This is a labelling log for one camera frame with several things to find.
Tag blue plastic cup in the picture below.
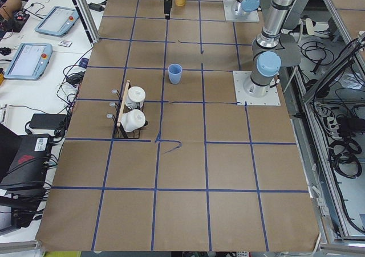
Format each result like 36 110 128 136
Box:
168 63 183 84

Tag person hand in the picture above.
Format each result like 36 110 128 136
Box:
1 0 22 20

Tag white mug upper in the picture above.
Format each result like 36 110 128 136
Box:
125 86 146 109

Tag white mug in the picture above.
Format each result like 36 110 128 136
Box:
125 86 146 109
121 109 146 132

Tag upper teach pendant tablet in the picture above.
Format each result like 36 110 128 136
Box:
35 6 79 37

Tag teach pendant tablet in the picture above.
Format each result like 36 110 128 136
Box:
4 43 53 80
35 6 79 37

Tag white mug lower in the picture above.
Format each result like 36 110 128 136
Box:
121 109 146 132

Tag lower teach pendant tablet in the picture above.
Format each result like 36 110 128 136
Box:
4 43 53 80

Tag brown paper table cover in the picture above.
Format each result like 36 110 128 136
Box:
36 0 319 251

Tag black power adapter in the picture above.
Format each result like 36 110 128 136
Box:
25 113 66 134

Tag black computer box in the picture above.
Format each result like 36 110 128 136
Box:
1 125 53 191

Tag aluminium frame post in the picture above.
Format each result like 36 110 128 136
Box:
72 0 100 44

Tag wooden rack handle rod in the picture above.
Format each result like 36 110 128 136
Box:
116 80 131 127

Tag black wire mug rack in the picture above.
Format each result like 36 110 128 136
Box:
109 80 148 139

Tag coiled black cables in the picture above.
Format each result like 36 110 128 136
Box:
327 138 362 180

